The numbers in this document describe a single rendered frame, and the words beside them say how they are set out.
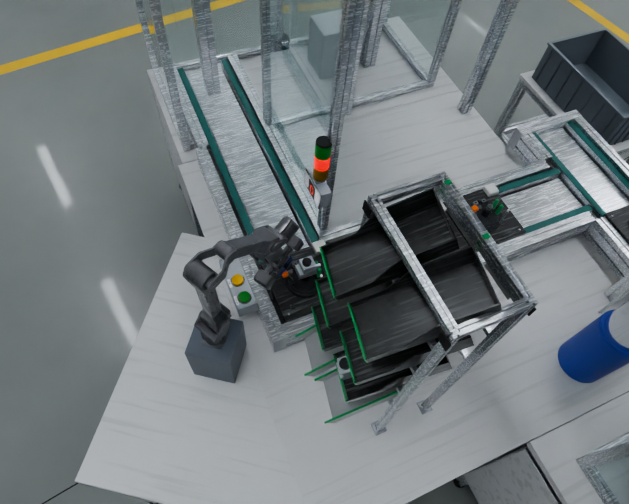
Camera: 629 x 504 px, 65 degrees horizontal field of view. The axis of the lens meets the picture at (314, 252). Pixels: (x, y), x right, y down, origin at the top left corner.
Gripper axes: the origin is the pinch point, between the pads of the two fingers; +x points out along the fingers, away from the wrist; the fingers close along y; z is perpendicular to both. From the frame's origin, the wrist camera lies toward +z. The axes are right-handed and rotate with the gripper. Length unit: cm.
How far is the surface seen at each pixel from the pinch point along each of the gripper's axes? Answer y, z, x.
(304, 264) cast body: -4.9, -4.4, 3.4
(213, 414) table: 50, -6, 13
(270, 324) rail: 16.6, -4.2, 11.3
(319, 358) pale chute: 16.6, -25.2, 7.5
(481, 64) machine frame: -126, -4, 33
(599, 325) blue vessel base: -41, -88, 19
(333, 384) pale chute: 20.4, -33.2, 7.6
